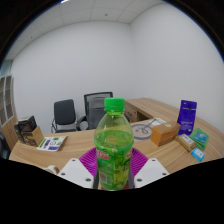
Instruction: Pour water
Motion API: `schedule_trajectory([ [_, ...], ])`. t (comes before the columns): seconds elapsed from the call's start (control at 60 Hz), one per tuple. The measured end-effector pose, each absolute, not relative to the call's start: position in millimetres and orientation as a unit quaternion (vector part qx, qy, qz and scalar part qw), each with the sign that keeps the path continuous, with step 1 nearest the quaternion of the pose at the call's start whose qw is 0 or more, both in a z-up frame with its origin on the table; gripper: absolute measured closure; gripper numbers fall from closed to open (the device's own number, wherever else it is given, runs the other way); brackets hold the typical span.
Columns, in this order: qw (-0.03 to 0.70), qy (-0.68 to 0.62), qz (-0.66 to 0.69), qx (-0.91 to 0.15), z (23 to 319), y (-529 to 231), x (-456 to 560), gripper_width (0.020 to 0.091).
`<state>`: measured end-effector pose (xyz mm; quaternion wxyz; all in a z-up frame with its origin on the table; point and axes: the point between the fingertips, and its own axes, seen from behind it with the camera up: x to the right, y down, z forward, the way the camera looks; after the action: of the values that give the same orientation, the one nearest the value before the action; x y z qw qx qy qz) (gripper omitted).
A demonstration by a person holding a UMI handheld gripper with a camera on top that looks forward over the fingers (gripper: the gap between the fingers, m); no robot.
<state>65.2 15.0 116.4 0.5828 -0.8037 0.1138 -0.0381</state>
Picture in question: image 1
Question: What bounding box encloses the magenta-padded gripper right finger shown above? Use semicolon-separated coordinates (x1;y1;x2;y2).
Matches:
127;147;169;190

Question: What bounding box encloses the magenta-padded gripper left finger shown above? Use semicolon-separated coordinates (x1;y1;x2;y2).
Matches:
58;147;100;190

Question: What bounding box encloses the green drink bottle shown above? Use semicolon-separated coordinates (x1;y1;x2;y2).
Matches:
93;97;135;192

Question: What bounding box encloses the white sticker sheet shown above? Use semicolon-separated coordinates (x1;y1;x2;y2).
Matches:
36;135;68;152

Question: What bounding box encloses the orange cardboard box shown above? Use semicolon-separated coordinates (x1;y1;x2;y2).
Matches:
150;120;182;147

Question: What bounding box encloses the white paper with grey circle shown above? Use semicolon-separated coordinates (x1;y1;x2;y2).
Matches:
130;117;167;136

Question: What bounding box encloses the small beige box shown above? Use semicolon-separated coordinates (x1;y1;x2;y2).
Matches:
175;133;197;153

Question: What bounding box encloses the small blue box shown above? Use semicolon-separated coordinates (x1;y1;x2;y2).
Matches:
191;147;206;163

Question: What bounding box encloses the black padded office chair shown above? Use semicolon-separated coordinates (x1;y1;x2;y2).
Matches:
50;98;78;134

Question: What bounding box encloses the large brown cardboard box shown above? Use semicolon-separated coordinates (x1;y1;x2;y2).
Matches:
17;115;45;147

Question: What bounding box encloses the green flat box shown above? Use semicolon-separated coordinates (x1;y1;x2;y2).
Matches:
189;127;210;151

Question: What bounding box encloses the black mesh office chair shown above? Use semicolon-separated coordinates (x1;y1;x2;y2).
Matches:
75;91;116;132

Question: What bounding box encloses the wooden side desk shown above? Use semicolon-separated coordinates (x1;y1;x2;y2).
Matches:
123;97;174;124

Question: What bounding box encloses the small brown cardboard box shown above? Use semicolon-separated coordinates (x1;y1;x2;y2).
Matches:
13;123;26;144

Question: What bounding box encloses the black armchair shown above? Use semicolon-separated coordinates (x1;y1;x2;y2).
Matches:
0;133;11;160

